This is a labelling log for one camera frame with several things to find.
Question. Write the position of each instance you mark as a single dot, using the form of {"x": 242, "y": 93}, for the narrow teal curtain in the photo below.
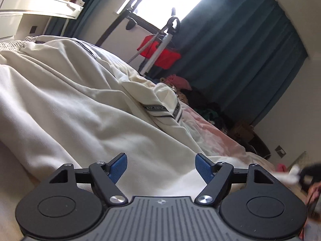
{"x": 85, "y": 17}

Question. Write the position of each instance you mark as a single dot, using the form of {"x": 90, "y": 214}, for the red cloth on rack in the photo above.
{"x": 163, "y": 51}

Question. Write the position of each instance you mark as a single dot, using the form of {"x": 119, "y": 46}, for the black wall outlet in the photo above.
{"x": 32, "y": 29}

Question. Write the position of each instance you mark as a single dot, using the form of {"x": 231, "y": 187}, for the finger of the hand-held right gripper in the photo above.
{"x": 311, "y": 172}

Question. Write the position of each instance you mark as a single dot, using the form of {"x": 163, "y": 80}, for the white desk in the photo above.
{"x": 30, "y": 10}

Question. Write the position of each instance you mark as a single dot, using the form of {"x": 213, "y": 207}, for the wide teal curtain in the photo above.
{"x": 238, "y": 55}

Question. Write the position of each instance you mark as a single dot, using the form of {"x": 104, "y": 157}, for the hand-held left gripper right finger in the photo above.
{"x": 204, "y": 168}

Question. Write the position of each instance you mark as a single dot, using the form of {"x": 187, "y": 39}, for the silver wall outlet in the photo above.
{"x": 280, "y": 152}

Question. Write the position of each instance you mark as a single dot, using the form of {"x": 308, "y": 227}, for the cardboard box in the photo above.
{"x": 242, "y": 130}

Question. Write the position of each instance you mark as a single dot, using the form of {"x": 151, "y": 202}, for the pile of clothes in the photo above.
{"x": 198, "y": 100}

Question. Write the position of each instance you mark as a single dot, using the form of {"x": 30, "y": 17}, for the cream pants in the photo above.
{"x": 75, "y": 100}

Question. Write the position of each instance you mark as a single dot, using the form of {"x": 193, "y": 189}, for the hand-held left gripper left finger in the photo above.
{"x": 118, "y": 167}

